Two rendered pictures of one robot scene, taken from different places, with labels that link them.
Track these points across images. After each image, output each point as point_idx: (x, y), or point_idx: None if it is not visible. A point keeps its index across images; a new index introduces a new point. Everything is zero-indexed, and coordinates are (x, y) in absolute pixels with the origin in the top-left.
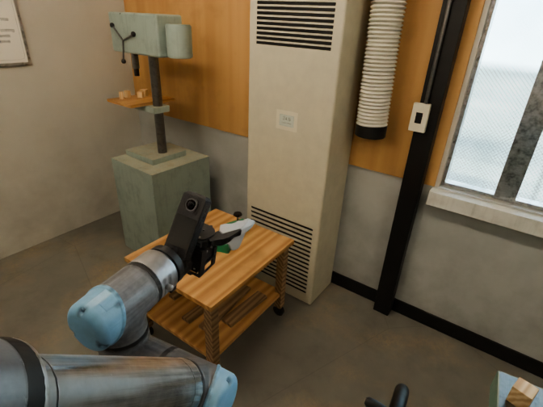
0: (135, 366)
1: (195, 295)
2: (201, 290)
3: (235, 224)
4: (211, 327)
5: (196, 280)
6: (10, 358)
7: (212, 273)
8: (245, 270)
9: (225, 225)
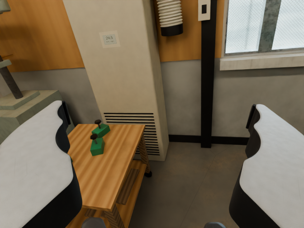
0: None
1: (92, 203)
2: (95, 195)
3: (273, 142)
4: (115, 220)
5: (87, 188)
6: None
7: (98, 175)
8: (122, 162)
9: (260, 177)
